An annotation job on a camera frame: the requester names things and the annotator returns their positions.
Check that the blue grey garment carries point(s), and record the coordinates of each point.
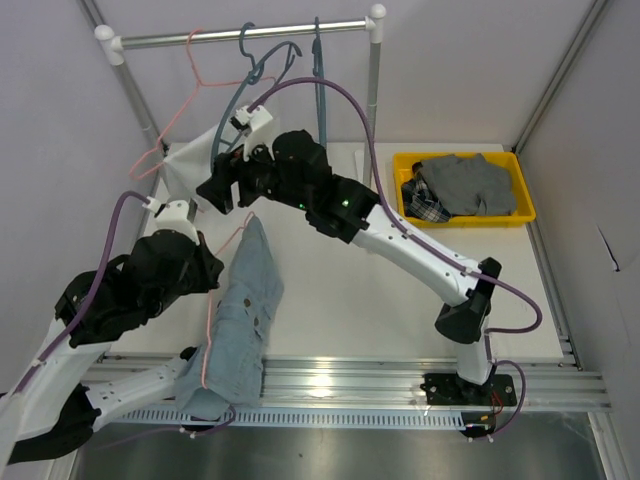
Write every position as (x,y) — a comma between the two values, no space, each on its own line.
(227,370)

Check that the white skirt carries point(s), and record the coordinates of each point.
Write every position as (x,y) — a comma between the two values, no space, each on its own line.
(187,166)

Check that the aluminium rail base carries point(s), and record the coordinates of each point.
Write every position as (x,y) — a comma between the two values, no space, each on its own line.
(331,382)

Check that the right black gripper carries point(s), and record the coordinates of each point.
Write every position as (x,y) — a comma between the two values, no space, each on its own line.
(242,167)

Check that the pink wire hanger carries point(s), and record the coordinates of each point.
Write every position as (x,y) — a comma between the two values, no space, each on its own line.
(158,147)

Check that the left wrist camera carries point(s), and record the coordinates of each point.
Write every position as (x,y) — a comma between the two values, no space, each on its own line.
(173,216)

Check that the yellow plastic bin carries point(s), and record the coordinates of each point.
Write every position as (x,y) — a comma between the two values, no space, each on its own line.
(525,212)

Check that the teal hanger left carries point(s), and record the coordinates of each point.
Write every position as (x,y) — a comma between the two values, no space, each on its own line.
(253,77)

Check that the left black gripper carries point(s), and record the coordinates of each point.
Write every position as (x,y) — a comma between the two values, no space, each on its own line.
(212,267)

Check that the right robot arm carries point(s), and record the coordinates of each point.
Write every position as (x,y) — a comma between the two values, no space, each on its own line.
(294,170)

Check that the silver clothes rack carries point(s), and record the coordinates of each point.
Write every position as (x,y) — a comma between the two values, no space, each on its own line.
(156,77)

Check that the teal hanger right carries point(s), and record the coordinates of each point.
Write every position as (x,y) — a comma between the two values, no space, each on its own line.
(319,88)

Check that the white slotted cable duct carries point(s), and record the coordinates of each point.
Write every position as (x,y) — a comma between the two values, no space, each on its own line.
(414,419)

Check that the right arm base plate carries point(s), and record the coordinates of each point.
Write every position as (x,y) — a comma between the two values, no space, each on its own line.
(448,389)

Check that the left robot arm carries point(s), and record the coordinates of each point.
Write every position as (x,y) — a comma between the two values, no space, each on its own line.
(51,412)

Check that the teal hanger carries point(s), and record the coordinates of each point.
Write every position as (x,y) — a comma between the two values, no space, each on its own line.
(253,77)
(319,88)

